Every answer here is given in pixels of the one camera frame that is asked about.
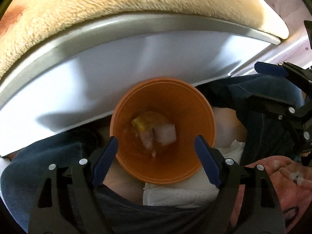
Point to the dark blue trouser leg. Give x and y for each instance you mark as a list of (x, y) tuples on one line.
[(21, 179)]

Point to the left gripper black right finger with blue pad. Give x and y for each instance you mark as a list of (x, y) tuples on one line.
[(247, 201)]

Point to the pink pajama sleeve forearm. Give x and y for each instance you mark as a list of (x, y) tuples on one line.
[(292, 183)]

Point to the orange plastic trash bin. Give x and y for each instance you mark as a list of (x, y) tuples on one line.
[(156, 123)]

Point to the yellow floral plush blanket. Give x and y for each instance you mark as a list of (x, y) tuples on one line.
[(28, 22)]

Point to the white sheer curtain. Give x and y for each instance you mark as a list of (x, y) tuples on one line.
[(295, 49)]

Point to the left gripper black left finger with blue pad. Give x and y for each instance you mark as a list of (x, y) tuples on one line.
[(65, 201)]

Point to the yellow snack bag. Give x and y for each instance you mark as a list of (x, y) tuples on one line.
[(144, 122)]

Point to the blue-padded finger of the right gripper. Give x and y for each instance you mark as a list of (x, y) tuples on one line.
[(270, 69)]

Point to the white square box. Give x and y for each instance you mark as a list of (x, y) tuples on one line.
[(165, 134)]

